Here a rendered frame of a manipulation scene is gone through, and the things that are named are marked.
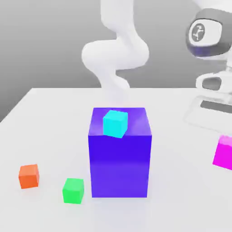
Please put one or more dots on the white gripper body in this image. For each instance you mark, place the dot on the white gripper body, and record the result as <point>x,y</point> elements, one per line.
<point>213,116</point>

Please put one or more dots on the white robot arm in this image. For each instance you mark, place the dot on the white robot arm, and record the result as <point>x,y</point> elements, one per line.
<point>116,52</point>

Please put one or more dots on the small magenta cube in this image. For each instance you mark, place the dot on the small magenta cube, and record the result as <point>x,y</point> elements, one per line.
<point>223,154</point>

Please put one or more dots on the small cyan cube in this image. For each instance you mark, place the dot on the small cyan cube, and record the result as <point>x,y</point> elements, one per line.
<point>114,125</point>

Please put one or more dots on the small green cube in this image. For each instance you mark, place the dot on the small green cube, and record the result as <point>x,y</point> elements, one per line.
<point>72,191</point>

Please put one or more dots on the small orange cube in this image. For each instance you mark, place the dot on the small orange cube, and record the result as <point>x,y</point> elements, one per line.
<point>29,176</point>

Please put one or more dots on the large blue box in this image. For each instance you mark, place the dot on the large blue box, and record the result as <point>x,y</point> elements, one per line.
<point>119,163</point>

